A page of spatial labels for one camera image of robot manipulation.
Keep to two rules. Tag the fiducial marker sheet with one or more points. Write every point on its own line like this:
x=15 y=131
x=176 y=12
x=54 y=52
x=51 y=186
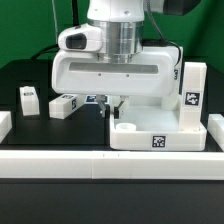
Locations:
x=92 y=99

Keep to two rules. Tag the white desk tabletop tray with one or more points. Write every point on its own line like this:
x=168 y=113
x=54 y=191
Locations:
x=145 y=125

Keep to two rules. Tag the white left fence block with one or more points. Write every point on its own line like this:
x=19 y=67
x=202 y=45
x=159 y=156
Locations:
x=5 y=124

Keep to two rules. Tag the white right fence block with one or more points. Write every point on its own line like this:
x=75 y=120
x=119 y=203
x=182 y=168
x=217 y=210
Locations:
x=216 y=128

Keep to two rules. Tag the white front fence bar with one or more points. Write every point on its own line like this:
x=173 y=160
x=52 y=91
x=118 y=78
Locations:
x=111 y=165

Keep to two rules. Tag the white fence block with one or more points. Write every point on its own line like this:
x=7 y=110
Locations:
x=216 y=128
x=5 y=124

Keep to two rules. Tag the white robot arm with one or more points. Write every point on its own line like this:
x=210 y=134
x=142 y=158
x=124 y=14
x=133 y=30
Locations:
x=108 y=56

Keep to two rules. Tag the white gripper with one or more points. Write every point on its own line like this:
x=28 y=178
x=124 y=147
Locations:
x=149 y=73

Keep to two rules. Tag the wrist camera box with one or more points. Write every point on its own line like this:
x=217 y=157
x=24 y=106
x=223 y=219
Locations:
x=81 y=38

